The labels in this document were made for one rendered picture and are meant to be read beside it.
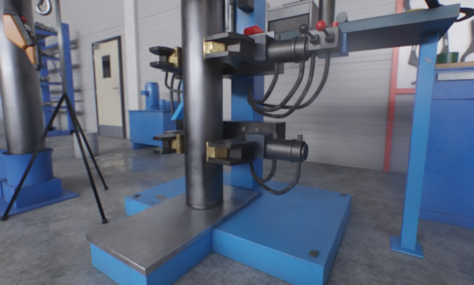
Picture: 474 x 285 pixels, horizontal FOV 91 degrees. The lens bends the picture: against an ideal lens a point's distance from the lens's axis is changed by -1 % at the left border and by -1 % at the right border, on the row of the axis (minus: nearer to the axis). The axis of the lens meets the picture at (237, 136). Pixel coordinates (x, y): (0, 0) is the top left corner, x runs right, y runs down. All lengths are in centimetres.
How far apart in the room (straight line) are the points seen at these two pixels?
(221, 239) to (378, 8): 274
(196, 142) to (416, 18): 106
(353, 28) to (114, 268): 139
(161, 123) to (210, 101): 234
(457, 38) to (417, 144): 183
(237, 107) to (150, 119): 224
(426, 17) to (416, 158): 60
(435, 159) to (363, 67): 149
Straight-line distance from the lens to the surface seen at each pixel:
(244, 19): 169
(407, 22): 120
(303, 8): 130
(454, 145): 183
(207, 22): 127
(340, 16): 125
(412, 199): 141
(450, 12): 122
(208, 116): 120
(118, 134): 577
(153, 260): 98
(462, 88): 182
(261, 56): 117
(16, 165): 218
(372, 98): 298
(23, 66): 216
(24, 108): 214
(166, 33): 464
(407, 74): 296
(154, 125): 362
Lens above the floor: 69
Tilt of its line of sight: 7 degrees down
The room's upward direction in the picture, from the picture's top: straight up
